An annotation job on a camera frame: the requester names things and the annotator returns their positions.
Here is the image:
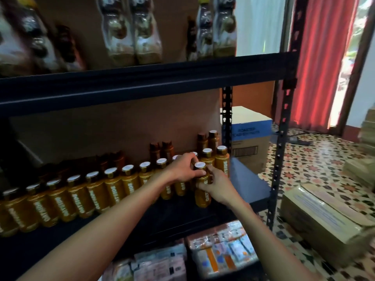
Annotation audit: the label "Oatside bottle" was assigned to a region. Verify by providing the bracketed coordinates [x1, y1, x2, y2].
[194, 161, 213, 209]

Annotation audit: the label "stack of pink white boxes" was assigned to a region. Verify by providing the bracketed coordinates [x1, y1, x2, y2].
[132, 256, 188, 281]

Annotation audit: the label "blue white cashew carton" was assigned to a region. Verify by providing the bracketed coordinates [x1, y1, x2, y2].
[231, 106, 274, 174]

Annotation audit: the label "row of orange blue packets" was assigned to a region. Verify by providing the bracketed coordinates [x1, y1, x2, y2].
[186, 221, 259, 280]

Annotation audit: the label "brown wooden cabinet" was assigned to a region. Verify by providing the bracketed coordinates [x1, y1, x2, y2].
[233, 82, 276, 117]

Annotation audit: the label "black metal shelf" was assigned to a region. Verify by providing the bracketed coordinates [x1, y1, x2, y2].
[0, 0, 308, 281]

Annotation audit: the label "red curtain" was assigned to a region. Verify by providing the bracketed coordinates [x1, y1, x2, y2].
[292, 0, 375, 133]

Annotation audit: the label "person's left hand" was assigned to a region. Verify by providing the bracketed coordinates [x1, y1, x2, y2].
[164, 152, 207, 185]

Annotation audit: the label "orange Oatside bottles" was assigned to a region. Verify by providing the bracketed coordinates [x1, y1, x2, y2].
[0, 130, 231, 238]

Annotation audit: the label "person's right hand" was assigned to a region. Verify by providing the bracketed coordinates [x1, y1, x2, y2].
[196, 167, 244, 208]

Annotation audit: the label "dark floor mat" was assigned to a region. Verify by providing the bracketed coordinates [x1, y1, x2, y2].
[272, 133, 311, 145]

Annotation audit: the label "flat white packet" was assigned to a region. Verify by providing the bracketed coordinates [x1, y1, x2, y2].
[134, 243, 187, 262]

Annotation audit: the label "row of yellow-capped coffee bottles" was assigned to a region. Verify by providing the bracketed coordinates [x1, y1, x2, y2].
[0, 0, 238, 76]

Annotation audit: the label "person's right forearm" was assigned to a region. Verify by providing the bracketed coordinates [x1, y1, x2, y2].
[231, 199, 317, 281]

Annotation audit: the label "person's left forearm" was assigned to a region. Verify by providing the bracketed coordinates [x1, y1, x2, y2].
[18, 175, 177, 281]

